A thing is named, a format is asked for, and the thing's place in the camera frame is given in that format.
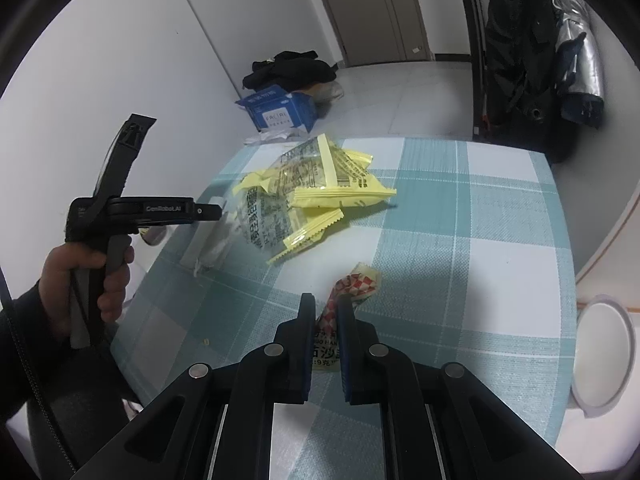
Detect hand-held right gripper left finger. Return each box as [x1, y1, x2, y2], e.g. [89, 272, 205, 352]
[70, 293, 318, 480]

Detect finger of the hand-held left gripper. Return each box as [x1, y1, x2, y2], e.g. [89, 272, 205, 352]
[192, 202, 224, 222]

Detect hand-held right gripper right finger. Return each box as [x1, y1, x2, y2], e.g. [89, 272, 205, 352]
[335, 293, 585, 480]

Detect red white checked wrapper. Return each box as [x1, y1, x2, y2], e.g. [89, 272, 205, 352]
[310, 261, 384, 374]

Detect white round trash bin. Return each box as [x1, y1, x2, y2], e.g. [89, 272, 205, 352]
[570, 293, 639, 419]

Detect person's left forearm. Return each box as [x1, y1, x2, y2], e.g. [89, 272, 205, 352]
[0, 280, 76, 466]

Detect person's left hand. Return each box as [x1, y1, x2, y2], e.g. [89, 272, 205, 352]
[40, 242, 136, 329]

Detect small clear plastic wrapper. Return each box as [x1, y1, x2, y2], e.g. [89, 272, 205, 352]
[180, 195, 242, 277]

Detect clear printed plastic bag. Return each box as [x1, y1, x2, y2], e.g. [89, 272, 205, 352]
[232, 140, 342, 252]

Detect white crumpled paper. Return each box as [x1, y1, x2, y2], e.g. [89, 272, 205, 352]
[243, 127, 309, 147]

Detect blue cardboard box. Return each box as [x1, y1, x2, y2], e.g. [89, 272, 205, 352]
[235, 87, 319, 134]

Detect pile of yellow packets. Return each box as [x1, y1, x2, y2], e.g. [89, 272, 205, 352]
[233, 133, 397, 266]

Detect teal checked tablecloth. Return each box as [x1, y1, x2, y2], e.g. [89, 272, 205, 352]
[109, 135, 579, 480]

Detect black clothes pile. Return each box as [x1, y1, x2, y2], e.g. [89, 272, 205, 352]
[242, 50, 339, 94]

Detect beige bag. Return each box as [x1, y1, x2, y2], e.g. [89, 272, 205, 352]
[309, 82, 346, 117]

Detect dark cloth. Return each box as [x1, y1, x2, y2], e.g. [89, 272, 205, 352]
[25, 340, 146, 466]

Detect grey door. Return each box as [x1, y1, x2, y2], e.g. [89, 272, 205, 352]
[307, 0, 437, 67]

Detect black hanging coat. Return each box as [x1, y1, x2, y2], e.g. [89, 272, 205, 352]
[482, 0, 569, 164]

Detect silver padded jacket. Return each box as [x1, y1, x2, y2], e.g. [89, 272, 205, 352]
[552, 0, 604, 99]

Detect black braided cable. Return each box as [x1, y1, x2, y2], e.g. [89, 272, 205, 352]
[0, 260, 78, 471]

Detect gold wall trim strip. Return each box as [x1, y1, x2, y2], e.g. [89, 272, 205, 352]
[574, 194, 640, 282]

